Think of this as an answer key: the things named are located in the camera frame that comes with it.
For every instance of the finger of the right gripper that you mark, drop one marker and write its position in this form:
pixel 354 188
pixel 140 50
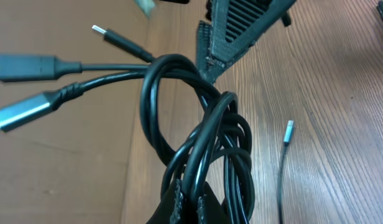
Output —
pixel 235 26
pixel 202 46

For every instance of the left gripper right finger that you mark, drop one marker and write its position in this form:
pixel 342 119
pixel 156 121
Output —
pixel 209 210

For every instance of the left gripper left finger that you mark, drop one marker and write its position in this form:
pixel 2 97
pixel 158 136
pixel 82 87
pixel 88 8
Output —
pixel 170 209

